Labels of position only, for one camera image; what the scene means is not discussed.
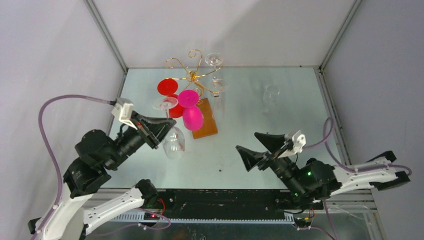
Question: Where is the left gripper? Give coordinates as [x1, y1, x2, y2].
[106, 109, 179, 170]

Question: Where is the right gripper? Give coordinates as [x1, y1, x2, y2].
[233, 134, 304, 199]

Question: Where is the pink wine glass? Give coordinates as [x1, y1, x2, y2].
[177, 89, 204, 131]

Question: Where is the red wine glass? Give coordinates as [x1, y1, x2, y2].
[157, 78, 184, 119]

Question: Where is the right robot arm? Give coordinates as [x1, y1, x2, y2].
[235, 131, 410, 209]

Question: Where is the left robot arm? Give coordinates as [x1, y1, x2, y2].
[28, 111, 177, 240]

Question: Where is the gold rack wooden base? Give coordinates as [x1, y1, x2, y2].
[159, 49, 223, 140]

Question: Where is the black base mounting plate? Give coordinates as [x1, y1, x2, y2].
[158, 188, 324, 221]

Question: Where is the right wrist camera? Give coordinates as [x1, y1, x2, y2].
[280, 130, 306, 157]

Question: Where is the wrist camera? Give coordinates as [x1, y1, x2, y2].
[111, 97, 137, 129]
[280, 130, 306, 157]

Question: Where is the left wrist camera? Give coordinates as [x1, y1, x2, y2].
[111, 97, 137, 129]

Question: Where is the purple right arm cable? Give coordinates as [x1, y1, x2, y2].
[303, 116, 413, 240]

